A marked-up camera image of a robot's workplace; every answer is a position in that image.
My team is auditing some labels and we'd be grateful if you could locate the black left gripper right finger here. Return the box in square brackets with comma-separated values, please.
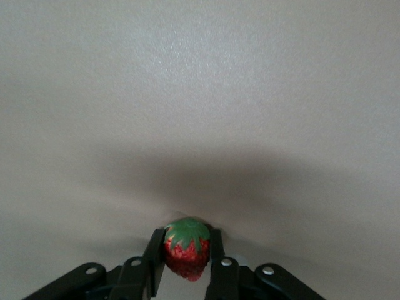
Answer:
[204, 229, 326, 300]

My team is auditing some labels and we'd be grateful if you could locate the brown table cover sheet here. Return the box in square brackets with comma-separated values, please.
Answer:
[0, 0, 400, 300]

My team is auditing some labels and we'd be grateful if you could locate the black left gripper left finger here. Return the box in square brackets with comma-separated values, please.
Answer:
[21, 228, 167, 300]

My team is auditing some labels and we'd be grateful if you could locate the red strawberry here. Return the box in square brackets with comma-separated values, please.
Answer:
[164, 217, 211, 283]

